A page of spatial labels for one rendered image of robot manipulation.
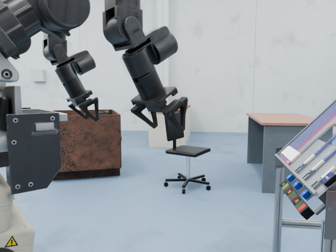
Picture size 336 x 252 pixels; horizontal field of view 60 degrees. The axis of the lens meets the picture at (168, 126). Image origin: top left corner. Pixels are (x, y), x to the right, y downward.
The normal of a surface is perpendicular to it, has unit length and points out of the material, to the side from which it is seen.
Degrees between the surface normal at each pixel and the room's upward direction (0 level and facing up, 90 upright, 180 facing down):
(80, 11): 91
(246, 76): 90
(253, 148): 90
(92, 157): 90
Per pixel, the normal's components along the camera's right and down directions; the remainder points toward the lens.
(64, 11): 0.62, 0.11
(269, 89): -0.13, 0.11
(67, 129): 0.27, 0.11
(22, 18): 0.70, 0.26
